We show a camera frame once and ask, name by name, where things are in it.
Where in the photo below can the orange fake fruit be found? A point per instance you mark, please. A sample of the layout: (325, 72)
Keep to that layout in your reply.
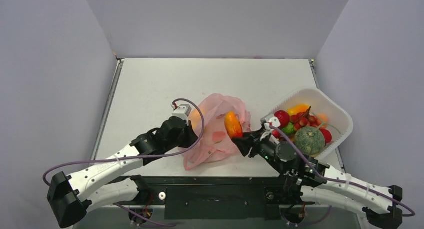
(322, 120)

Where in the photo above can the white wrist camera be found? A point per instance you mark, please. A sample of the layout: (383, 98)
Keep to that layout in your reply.
(270, 122)
(182, 111)

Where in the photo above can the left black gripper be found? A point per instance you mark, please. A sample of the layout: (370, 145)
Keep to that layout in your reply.
(192, 137)

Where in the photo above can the green fake melon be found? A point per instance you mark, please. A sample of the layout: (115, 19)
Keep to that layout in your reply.
(309, 140)

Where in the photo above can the red fake tomato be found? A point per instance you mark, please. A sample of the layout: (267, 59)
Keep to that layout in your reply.
(283, 117)

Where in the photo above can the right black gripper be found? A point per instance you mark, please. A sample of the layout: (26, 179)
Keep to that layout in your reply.
(251, 143)

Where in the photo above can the white plastic basket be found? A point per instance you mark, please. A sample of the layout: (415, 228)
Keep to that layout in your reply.
(328, 115)

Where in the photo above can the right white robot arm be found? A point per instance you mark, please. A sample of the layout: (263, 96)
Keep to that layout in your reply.
(307, 180)

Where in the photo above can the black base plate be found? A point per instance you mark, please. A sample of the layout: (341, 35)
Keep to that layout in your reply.
(213, 198)

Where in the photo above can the yellow fake bell pepper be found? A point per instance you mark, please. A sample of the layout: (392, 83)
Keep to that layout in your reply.
(300, 108)

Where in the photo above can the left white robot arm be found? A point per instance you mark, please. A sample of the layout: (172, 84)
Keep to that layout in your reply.
(68, 194)

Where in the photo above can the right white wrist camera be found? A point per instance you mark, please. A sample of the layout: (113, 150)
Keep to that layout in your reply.
(270, 122)

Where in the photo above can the yellow fake fruit in bag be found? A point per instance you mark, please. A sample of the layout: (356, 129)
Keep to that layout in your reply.
(195, 118)

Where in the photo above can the fake fruit with green leaf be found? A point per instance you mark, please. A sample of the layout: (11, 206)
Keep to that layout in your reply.
(218, 137)

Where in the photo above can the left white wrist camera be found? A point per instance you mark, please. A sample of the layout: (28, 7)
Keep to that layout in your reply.
(182, 111)

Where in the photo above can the red fake cherry bunch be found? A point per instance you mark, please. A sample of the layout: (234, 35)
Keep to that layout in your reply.
(305, 119)

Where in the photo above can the pink plastic bag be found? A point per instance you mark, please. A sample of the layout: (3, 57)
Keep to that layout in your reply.
(216, 145)

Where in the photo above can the orange fake mango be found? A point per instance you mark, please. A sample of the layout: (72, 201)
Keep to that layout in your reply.
(233, 126)

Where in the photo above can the red fake fruit right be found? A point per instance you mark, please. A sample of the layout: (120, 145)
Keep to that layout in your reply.
(327, 135)

